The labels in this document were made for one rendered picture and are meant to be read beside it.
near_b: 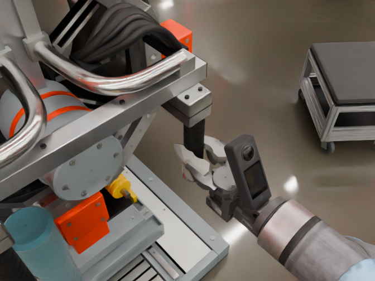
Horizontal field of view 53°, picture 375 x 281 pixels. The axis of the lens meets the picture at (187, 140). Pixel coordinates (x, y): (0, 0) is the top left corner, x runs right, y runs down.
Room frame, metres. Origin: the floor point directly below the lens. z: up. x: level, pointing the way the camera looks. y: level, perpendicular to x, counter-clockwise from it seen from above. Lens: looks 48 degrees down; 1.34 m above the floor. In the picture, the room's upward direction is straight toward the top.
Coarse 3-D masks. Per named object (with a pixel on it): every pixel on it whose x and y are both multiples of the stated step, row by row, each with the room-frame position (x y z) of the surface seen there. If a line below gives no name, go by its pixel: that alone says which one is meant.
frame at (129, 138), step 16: (0, 0) 0.48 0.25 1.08; (96, 0) 0.58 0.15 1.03; (112, 0) 0.60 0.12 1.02; (128, 0) 0.62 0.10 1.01; (144, 48) 0.64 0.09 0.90; (144, 64) 0.64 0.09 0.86; (128, 128) 0.61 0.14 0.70; (144, 128) 0.62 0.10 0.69; (128, 144) 0.58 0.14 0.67; (48, 192) 0.48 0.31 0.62; (0, 208) 0.42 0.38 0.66; (16, 208) 0.43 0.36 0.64; (48, 208) 0.44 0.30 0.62; (64, 208) 0.46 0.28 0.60
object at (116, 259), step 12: (132, 192) 0.78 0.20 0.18; (132, 204) 0.75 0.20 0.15; (144, 204) 0.74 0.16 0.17; (144, 216) 0.69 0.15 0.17; (156, 216) 0.69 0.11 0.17; (144, 228) 0.66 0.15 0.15; (156, 228) 0.64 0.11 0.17; (132, 240) 0.61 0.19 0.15; (144, 240) 0.60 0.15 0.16; (120, 252) 0.57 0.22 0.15; (132, 252) 0.57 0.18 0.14; (96, 264) 0.52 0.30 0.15; (108, 264) 0.52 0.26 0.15; (120, 264) 0.53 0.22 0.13; (84, 276) 0.49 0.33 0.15; (96, 276) 0.48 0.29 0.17; (108, 276) 0.50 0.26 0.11
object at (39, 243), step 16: (32, 208) 0.37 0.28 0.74; (16, 224) 0.34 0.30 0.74; (32, 224) 0.34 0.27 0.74; (48, 224) 0.34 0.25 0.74; (16, 240) 0.30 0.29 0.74; (32, 240) 0.30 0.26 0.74; (48, 240) 0.32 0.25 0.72; (64, 240) 0.35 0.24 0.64; (32, 256) 0.29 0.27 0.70; (48, 256) 0.30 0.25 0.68; (64, 256) 0.33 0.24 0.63; (32, 272) 0.29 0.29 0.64; (48, 272) 0.29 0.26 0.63; (64, 272) 0.31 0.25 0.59; (80, 272) 0.35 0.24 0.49
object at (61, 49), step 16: (80, 0) 0.68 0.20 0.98; (80, 16) 0.68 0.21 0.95; (96, 16) 0.77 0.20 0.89; (64, 32) 0.64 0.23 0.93; (80, 32) 0.84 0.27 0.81; (64, 48) 0.63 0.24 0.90; (80, 48) 0.83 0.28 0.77; (128, 48) 0.71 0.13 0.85; (112, 64) 0.73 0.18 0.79; (128, 64) 0.70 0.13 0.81; (64, 80) 0.81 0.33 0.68; (0, 96) 0.57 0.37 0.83; (80, 96) 0.64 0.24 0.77; (96, 96) 0.72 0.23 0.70; (112, 96) 0.69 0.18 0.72; (16, 192) 0.48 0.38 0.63
